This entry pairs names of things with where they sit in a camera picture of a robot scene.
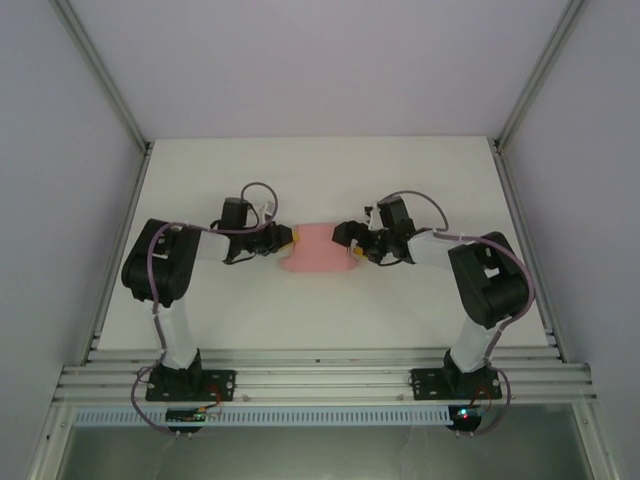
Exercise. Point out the pink cloth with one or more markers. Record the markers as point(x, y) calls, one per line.
point(315, 247)

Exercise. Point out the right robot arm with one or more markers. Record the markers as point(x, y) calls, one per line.
point(480, 280)

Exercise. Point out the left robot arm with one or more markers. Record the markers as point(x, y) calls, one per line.
point(172, 330)

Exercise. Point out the wide aluminium mounting beam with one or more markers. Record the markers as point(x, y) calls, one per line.
point(320, 382)

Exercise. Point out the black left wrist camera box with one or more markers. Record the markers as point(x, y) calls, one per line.
point(234, 212)

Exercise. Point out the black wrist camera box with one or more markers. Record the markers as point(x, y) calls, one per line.
point(394, 210)
point(234, 212)

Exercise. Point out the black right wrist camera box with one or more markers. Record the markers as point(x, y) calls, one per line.
point(394, 210)

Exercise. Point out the aluminium table edge rail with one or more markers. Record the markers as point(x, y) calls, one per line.
point(320, 354)

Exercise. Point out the aluminium table side rail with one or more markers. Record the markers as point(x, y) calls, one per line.
point(525, 250)
point(117, 250)

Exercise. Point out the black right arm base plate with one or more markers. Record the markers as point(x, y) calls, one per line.
point(425, 385)

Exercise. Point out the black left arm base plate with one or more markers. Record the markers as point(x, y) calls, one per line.
point(220, 385)

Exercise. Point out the aluminium frame post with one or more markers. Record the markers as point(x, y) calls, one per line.
point(540, 75)
point(100, 75)

